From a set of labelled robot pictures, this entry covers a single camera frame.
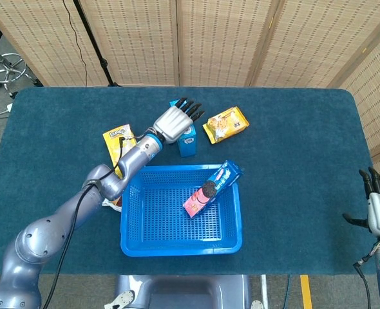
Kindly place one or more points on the teal table carpet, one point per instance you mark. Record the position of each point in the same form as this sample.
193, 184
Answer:
290, 180

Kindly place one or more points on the blue plastic mesh basket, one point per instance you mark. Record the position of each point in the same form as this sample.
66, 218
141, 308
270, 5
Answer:
157, 225

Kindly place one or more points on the black stool with chrome base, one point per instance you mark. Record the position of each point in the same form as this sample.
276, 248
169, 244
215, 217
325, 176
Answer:
6, 69

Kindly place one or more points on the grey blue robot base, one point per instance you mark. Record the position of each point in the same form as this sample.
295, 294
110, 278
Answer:
183, 293

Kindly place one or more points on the black tripod stand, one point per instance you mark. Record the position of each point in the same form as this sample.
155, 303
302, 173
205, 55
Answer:
95, 45

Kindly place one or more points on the yellow floor tape strip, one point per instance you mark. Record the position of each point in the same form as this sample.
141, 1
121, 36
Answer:
306, 291

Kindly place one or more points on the white burger print snack packet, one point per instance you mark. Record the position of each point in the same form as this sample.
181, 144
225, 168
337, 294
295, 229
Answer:
114, 205

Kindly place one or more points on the light blue carton box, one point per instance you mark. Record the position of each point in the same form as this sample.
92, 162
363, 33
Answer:
187, 146

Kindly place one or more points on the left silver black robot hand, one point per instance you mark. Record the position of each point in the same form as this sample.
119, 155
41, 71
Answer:
174, 124

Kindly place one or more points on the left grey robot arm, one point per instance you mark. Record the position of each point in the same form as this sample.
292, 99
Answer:
48, 231

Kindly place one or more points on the large yellow Lipo snack bag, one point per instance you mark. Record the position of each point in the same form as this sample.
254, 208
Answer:
112, 143

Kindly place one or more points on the yellow cracker packet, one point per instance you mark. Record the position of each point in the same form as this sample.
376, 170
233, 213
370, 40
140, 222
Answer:
225, 125

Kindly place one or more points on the blue pink Oreo box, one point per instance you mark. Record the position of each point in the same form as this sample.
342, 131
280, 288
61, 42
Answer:
209, 190

